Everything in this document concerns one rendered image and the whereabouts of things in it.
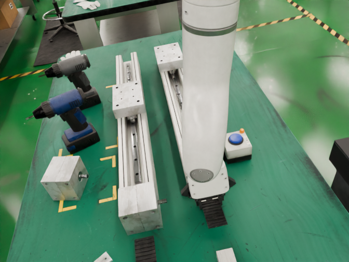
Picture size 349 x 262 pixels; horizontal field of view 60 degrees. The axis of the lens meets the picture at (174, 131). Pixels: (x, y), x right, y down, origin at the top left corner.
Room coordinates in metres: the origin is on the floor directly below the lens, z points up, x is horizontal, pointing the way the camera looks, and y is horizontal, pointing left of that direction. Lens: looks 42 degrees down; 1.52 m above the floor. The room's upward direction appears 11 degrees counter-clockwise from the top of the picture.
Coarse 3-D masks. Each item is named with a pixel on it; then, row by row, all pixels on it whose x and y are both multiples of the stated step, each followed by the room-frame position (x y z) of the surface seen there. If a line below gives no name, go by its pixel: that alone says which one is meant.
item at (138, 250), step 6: (138, 240) 0.40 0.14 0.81; (144, 240) 0.40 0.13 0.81; (150, 240) 0.40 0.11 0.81; (138, 246) 0.39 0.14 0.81; (144, 246) 0.38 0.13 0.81; (150, 246) 0.38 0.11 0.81; (138, 252) 0.37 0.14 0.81; (144, 252) 0.37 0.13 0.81; (150, 252) 0.37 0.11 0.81; (138, 258) 0.36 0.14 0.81; (144, 258) 0.35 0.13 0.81; (150, 258) 0.35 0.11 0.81
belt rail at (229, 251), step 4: (228, 248) 0.34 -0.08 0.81; (232, 248) 0.34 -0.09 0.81; (216, 252) 0.34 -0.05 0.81; (220, 252) 0.34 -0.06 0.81; (224, 252) 0.33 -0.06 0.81; (228, 252) 0.33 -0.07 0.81; (232, 252) 0.33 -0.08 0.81; (220, 256) 0.33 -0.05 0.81; (224, 256) 0.32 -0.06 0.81; (228, 256) 0.32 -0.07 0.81; (232, 256) 0.32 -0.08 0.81; (220, 260) 0.32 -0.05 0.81; (224, 260) 0.31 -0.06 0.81; (228, 260) 0.31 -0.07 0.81; (232, 260) 0.31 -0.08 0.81
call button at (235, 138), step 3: (231, 135) 0.68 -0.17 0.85; (234, 135) 0.67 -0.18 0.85; (237, 135) 0.67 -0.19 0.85; (240, 135) 0.67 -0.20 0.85; (231, 138) 0.66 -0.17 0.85; (234, 138) 0.66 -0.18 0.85; (237, 138) 0.66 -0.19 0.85; (240, 138) 0.65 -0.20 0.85; (231, 141) 0.65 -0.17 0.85; (234, 141) 0.65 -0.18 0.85; (237, 141) 0.65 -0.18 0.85; (240, 141) 0.65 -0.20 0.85
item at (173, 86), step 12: (180, 72) 1.08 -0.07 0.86; (168, 84) 1.01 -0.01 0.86; (180, 84) 1.05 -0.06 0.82; (168, 96) 0.93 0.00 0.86; (180, 96) 0.95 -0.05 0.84; (180, 108) 0.88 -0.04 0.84; (180, 120) 0.78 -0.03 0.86; (180, 132) 0.72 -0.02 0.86; (180, 144) 0.67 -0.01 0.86; (180, 156) 0.67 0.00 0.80
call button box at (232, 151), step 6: (234, 132) 0.70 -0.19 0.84; (228, 138) 0.68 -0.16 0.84; (246, 138) 0.66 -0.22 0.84; (228, 144) 0.65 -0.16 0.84; (234, 144) 0.65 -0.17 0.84; (240, 144) 0.64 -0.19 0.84; (246, 144) 0.64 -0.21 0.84; (228, 150) 0.63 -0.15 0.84; (234, 150) 0.63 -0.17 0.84; (240, 150) 0.63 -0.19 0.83; (246, 150) 0.63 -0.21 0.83; (228, 156) 0.62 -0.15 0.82; (234, 156) 0.62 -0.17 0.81; (240, 156) 0.63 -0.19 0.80; (246, 156) 0.63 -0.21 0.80; (228, 162) 0.62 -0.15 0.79; (234, 162) 0.62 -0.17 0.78
